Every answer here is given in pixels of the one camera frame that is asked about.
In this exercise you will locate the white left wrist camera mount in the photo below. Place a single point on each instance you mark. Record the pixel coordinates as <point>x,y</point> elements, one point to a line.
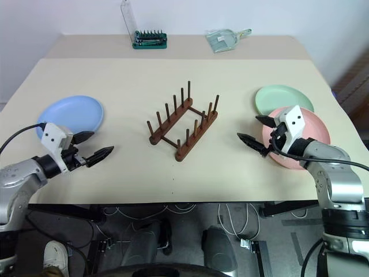
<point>52,135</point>

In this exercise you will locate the black round rim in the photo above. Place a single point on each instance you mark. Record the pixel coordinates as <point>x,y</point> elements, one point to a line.
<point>161,269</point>

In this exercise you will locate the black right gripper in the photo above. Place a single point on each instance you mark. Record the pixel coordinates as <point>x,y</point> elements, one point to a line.
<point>278,134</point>

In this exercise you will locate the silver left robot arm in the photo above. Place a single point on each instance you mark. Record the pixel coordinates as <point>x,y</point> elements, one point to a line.
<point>17,179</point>

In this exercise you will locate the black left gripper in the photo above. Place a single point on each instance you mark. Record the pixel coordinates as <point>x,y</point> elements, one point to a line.
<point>72,158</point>

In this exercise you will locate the red plate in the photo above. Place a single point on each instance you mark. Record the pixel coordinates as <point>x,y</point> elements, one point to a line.
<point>317,130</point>

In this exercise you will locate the wooden dish rack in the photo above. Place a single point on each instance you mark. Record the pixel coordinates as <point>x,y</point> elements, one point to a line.
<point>199,134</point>

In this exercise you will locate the blue plate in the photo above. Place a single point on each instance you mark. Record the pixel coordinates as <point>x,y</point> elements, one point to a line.
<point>72,112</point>

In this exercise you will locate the cream table mat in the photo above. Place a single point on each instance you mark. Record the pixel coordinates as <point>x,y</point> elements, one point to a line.
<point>184,179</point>

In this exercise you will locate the white shoe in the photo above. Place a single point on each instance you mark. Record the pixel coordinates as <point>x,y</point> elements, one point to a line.
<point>54,254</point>

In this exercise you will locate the green plate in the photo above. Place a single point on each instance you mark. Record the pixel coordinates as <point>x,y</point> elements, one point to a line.
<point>279,96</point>

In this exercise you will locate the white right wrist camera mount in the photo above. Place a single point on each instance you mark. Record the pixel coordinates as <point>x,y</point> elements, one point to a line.
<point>294,115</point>

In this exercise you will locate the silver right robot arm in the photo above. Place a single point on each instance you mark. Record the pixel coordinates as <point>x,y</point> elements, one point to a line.
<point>343,184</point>

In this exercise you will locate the clear plastic case lid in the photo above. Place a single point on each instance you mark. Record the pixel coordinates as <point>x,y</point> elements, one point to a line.
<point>128,17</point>

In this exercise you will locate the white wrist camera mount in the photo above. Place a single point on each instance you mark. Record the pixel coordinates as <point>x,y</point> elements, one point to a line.
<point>294,115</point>
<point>52,135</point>

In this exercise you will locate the green screwdriver bit set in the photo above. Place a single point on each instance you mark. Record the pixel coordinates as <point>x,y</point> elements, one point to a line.
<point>150,44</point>

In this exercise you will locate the pale green dustpan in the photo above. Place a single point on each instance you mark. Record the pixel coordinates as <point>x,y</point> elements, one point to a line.
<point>222,41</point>

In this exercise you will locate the dark rounded shape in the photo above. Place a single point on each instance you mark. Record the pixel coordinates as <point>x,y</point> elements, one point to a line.
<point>219,251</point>
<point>144,245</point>

